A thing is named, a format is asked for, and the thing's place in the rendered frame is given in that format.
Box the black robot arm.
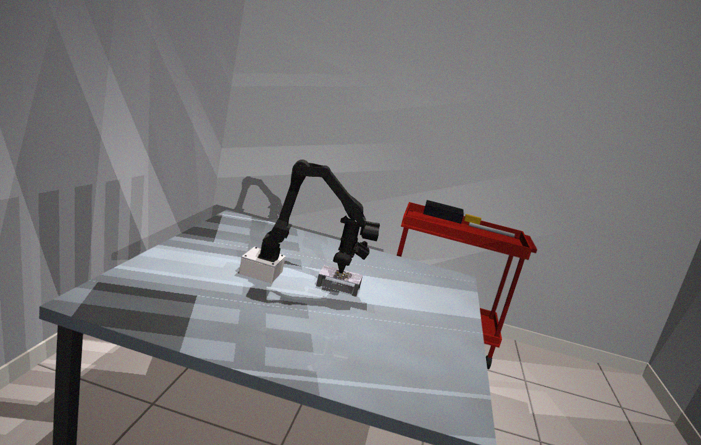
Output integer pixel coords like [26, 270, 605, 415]
[258, 159, 380, 262]

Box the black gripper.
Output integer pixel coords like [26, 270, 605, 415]
[333, 234, 357, 273]

